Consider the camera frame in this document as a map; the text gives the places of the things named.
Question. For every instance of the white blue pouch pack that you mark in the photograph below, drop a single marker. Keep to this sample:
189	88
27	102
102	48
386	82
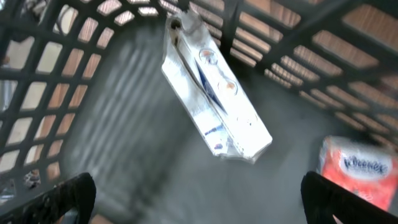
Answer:
210	92

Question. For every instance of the red tissue pack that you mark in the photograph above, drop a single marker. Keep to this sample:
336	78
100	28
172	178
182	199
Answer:
365	170

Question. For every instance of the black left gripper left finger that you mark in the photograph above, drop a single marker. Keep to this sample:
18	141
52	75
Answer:
72	200

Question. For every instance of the grey plastic mesh basket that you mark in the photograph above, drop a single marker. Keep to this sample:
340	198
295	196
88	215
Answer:
82	90

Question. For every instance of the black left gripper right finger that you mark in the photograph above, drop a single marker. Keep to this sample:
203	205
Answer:
326	202

